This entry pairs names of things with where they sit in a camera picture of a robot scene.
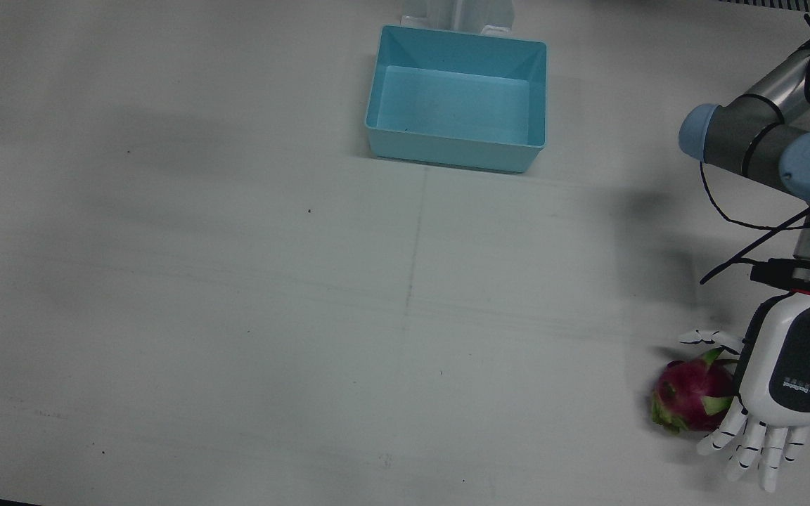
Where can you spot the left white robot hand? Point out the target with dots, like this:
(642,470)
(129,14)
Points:
(799,351)

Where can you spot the pink dragon fruit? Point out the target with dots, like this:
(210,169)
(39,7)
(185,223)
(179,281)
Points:
(693,393)

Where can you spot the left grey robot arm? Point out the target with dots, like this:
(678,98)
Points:
(735,133)

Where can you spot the light blue plastic bin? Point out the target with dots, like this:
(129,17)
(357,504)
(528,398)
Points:
(447,105)

